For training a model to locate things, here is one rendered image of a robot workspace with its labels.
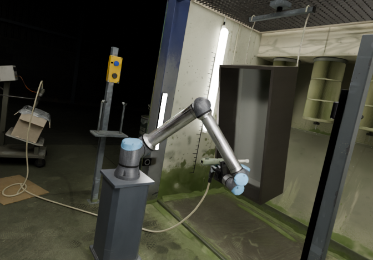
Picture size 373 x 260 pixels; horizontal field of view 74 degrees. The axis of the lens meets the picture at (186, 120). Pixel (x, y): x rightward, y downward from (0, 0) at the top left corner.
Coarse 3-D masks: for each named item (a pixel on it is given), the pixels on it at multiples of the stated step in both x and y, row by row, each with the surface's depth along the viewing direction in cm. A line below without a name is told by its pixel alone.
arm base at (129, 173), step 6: (120, 168) 176; (126, 168) 175; (132, 168) 176; (138, 168) 182; (114, 174) 178; (120, 174) 175; (126, 174) 174; (132, 174) 176; (138, 174) 183; (126, 180) 174; (132, 180) 176
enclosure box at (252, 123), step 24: (240, 72) 256; (264, 72) 237; (288, 72) 203; (240, 96) 264; (264, 96) 241; (288, 96) 210; (216, 120) 249; (240, 120) 269; (264, 120) 245; (288, 120) 218; (240, 144) 274; (264, 144) 206; (288, 144) 226; (264, 168) 210; (264, 192) 218
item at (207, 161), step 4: (204, 160) 199; (208, 160) 201; (212, 160) 203; (216, 160) 205; (220, 160) 206; (240, 160) 218; (244, 160) 220; (248, 160) 221; (204, 164) 201; (208, 164) 202; (212, 164) 204; (208, 176) 210; (212, 176) 208; (208, 180) 209
